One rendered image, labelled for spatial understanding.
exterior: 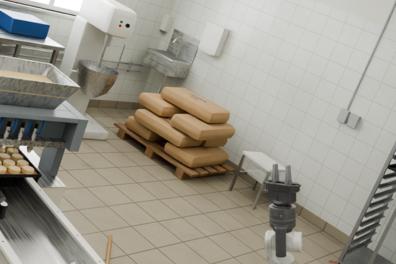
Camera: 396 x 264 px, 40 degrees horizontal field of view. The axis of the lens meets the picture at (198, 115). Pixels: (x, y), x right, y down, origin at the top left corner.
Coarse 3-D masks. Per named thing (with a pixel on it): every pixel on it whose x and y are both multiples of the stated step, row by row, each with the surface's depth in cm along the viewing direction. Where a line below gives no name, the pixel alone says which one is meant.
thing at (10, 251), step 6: (0, 234) 184; (0, 240) 181; (6, 240) 182; (0, 246) 179; (6, 246) 179; (0, 252) 179; (6, 252) 176; (12, 252) 177; (0, 258) 178; (6, 258) 175; (12, 258) 174; (18, 258) 175
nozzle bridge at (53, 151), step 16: (0, 112) 212; (16, 112) 218; (32, 112) 224; (48, 112) 231; (64, 112) 239; (0, 128) 224; (16, 128) 229; (32, 128) 234; (48, 128) 239; (64, 128) 245; (80, 128) 240; (0, 144) 222; (16, 144) 227; (32, 144) 232; (48, 144) 237; (64, 144) 242; (80, 144) 244; (48, 160) 255
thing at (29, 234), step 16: (16, 192) 228; (0, 208) 203; (16, 208) 216; (32, 208) 220; (0, 224) 201; (16, 224) 205; (32, 224) 209; (48, 224) 213; (16, 240) 195; (32, 240) 199; (48, 240) 202; (32, 256) 189; (48, 256) 193; (64, 256) 196
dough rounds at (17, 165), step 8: (0, 152) 239; (8, 152) 243; (16, 152) 245; (0, 160) 236; (8, 160) 234; (16, 160) 240; (24, 160) 240; (0, 168) 225; (8, 168) 228; (16, 168) 230; (24, 168) 233; (32, 168) 235
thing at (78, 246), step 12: (24, 180) 231; (24, 192) 230; (36, 192) 223; (36, 204) 222; (48, 204) 215; (48, 216) 214; (60, 216) 210; (60, 228) 208; (72, 228) 205; (72, 240) 201; (84, 240) 200; (72, 252) 200; (84, 252) 195
